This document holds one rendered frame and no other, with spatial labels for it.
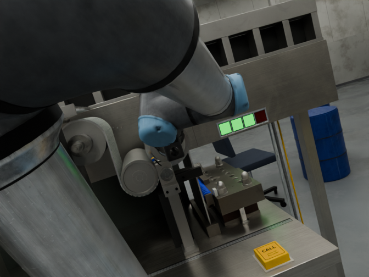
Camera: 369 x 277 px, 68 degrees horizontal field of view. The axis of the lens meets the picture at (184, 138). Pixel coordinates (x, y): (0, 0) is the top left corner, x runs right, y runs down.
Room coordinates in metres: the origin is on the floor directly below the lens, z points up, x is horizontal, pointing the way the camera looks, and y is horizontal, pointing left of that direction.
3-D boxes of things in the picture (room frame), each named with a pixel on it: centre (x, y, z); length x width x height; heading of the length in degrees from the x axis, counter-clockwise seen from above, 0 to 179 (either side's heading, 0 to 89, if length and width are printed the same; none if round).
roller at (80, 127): (0.98, 0.32, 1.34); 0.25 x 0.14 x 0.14; 8
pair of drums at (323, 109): (3.34, -1.60, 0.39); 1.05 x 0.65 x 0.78; 172
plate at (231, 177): (1.07, -0.10, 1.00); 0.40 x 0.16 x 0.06; 8
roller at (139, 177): (0.99, 0.19, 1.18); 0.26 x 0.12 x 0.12; 8
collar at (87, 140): (0.83, 0.30, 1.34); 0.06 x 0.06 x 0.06; 8
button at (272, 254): (0.68, -0.13, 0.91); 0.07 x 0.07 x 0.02; 8
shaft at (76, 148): (0.77, 0.29, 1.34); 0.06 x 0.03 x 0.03; 8
